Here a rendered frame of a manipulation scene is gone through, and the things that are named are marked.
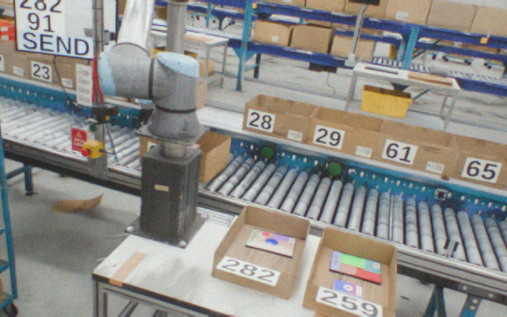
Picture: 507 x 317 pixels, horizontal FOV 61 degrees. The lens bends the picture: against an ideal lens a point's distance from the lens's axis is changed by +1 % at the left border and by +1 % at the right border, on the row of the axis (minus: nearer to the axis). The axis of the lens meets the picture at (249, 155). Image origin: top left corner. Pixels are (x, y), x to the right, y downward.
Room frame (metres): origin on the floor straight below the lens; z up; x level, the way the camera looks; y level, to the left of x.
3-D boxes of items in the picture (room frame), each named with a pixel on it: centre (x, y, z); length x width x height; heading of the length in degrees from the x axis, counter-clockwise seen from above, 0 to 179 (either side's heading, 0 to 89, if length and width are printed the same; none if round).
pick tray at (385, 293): (1.28, -0.43, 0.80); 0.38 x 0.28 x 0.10; 165
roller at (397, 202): (1.86, -0.76, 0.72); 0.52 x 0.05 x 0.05; 165
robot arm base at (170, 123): (1.50, 0.29, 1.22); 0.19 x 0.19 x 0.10
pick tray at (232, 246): (1.37, -0.11, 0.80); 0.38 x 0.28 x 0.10; 166
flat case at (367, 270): (1.37, -0.46, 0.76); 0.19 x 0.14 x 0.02; 77
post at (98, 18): (2.00, 0.77, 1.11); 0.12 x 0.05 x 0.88; 75
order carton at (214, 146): (2.11, 0.34, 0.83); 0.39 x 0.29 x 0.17; 71
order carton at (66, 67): (2.91, 1.34, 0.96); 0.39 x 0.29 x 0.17; 74
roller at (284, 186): (2.01, -0.20, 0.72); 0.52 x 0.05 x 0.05; 165
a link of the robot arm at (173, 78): (1.50, 0.30, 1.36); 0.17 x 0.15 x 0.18; 99
